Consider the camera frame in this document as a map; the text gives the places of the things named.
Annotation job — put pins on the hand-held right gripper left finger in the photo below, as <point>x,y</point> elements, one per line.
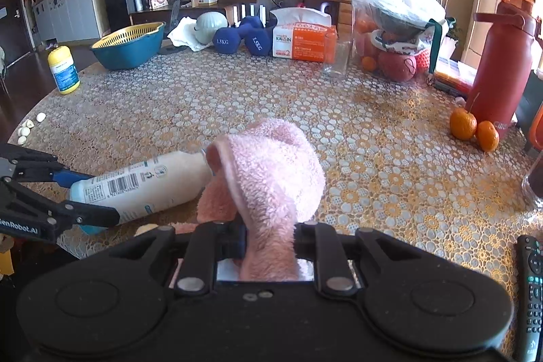
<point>231,243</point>

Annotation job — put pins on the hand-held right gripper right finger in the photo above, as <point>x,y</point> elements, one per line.
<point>303,241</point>

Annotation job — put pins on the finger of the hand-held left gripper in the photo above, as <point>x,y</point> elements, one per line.
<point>70,177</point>
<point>95,215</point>

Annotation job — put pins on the white bottle with blue cap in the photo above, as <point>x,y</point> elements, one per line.
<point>144,184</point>

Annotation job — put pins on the pink towel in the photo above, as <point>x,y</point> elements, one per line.
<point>271,175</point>

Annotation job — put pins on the yellow bottle with blue label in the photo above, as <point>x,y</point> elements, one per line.
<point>63,73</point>

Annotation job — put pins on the teal basin with yellow strainer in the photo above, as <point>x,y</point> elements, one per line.
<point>127,50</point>

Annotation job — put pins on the white storage cabinet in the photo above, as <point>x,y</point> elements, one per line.
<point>68,10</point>

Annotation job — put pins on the dark wooden door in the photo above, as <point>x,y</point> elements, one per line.
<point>15,14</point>

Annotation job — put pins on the white cloth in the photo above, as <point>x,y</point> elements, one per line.
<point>182,33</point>

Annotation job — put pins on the clear drinking glass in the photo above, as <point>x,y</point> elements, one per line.
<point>338,61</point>

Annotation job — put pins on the orange mandarin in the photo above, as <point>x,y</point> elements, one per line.
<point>488,136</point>
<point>463,124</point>

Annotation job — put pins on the orange tissue box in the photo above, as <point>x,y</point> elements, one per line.
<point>305,37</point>

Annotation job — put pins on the blue dumbbell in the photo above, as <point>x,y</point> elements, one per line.
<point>227,39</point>
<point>261,42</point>

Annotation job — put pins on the clear plastic storage box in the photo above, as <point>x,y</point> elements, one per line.
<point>456,75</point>

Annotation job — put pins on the black remote control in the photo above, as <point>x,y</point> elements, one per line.
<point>532,294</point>

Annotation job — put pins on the clear plastic bag with bowl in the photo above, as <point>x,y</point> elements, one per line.
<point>398,5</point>

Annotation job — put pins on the red water bottle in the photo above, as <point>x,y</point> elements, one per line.
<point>500,65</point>

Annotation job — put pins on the green and orange case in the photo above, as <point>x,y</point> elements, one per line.
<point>532,107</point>

